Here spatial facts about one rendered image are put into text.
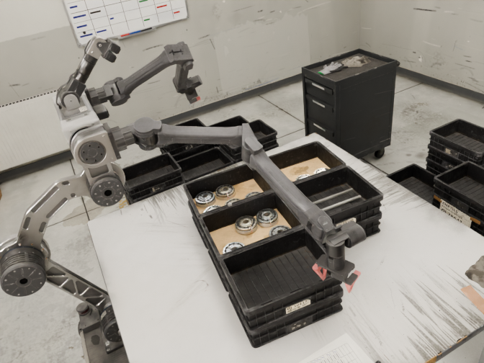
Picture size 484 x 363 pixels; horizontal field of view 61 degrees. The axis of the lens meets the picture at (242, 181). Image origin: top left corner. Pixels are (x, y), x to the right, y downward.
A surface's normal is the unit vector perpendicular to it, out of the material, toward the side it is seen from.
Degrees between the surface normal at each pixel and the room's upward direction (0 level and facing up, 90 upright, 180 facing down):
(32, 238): 90
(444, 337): 0
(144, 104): 90
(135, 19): 90
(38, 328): 0
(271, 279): 0
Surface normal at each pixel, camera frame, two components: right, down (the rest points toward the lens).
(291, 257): -0.14, -0.81
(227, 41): 0.45, 0.46
